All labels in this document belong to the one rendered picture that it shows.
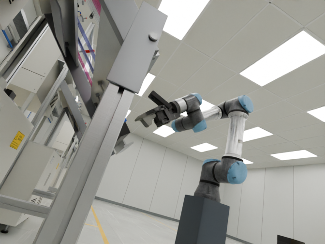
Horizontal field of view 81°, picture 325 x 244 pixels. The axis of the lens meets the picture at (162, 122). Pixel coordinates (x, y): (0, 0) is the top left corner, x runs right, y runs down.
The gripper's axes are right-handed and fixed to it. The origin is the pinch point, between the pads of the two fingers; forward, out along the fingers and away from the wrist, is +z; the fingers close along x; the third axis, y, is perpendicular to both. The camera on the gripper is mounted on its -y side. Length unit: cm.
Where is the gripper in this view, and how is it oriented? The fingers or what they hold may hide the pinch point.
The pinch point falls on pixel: (136, 118)
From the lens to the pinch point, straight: 84.7
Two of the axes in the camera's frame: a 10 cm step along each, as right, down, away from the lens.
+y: 4.3, 9.0, -0.9
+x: -3.8, 2.7, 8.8
